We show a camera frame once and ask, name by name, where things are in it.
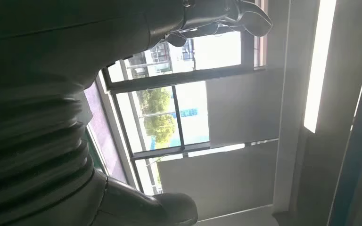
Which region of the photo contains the window with dark frame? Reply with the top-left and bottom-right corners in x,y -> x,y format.
101,0 -> 267,195

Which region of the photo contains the grey roller blind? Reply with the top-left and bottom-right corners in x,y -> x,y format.
205,68 -> 279,148
156,141 -> 279,221

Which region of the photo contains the long ceiling light strip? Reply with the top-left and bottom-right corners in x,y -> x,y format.
304,0 -> 337,134

